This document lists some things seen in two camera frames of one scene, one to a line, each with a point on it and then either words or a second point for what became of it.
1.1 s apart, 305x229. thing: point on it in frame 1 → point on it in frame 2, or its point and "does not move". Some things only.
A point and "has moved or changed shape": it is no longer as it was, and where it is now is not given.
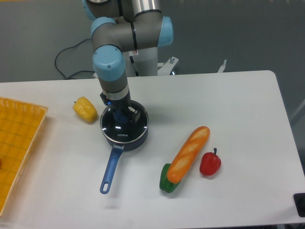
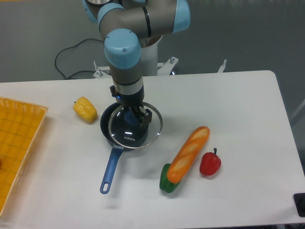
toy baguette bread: (188, 155) does not move
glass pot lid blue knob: (116, 126) has moved or changed shape
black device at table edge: (299, 200) does not move
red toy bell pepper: (210, 163) does not move
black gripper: (123, 105) → (133, 102)
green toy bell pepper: (165, 184) does not move
